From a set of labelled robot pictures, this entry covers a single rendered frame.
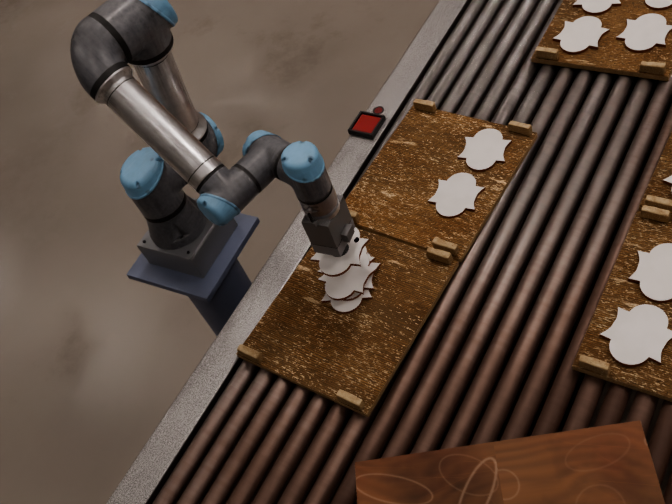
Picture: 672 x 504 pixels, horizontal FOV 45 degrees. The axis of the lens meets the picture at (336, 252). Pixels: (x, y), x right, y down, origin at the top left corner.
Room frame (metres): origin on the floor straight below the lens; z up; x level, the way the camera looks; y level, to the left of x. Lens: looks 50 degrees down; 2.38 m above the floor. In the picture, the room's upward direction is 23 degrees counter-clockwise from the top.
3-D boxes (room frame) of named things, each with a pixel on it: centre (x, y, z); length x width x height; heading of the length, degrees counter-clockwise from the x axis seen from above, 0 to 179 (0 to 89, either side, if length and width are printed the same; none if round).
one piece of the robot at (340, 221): (1.13, -0.02, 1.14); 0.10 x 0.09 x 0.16; 49
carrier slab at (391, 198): (1.33, -0.30, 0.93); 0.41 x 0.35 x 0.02; 129
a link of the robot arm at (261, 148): (1.22, 0.05, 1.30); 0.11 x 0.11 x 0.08; 29
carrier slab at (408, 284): (1.06, 0.03, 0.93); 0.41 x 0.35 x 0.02; 130
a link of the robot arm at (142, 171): (1.51, 0.34, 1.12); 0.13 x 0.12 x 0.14; 119
